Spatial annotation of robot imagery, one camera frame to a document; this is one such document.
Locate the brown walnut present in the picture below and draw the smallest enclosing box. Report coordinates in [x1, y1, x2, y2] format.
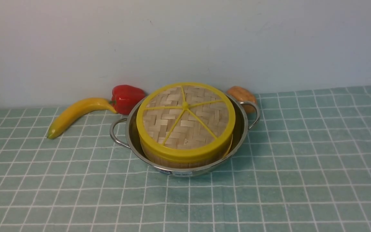
[227, 86, 258, 114]

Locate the green checkered tablecloth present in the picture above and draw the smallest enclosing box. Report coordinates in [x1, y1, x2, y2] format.
[0, 86, 371, 232]

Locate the bamboo steamer basket yellow rim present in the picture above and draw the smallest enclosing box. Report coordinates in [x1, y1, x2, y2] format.
[141, 136, 233, 169]

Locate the stainless steel pot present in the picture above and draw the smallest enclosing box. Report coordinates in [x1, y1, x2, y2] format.
[109, 94, 260, 178]

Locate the woven bamboo steamer lid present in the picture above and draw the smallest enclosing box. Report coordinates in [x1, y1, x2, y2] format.
[136, 82, 236, 160]

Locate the red bell pepper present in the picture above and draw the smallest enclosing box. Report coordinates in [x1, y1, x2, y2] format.
[111, 85, 146, 115]

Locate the yellow banana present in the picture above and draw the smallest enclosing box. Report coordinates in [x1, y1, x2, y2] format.
[46, 98, 117, 140]

